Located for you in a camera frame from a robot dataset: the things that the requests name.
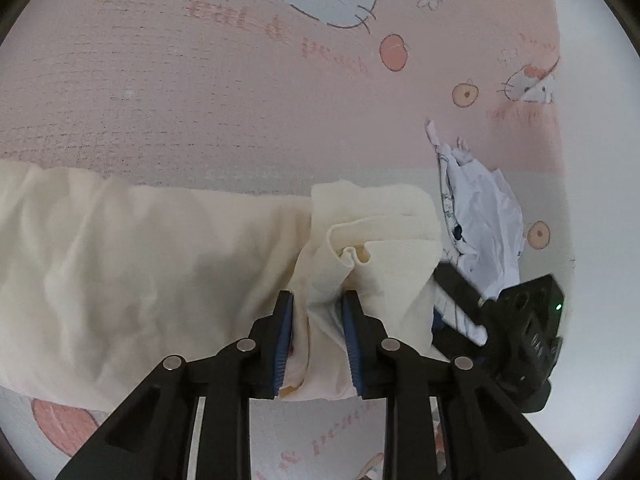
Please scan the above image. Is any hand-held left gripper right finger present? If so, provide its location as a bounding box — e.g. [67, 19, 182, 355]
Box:
[342, 290, 576, 480]

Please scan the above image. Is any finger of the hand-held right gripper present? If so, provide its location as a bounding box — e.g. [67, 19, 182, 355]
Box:
[435, 261, 496, 311]
[434, 332, 488, 363]

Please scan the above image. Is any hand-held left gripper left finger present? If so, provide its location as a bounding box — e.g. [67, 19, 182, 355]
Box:
[55, 291, 295, 480]

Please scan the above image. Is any white printed garment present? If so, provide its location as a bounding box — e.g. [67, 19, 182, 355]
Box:
[425, 119, 526, 346]

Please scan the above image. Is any cream garment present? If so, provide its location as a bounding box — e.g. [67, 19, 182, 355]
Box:
[0, 160, 443, 411]

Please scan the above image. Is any pink cartoon cat printed blanket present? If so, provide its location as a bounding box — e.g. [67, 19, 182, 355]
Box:
[0, 0, 576, 480]

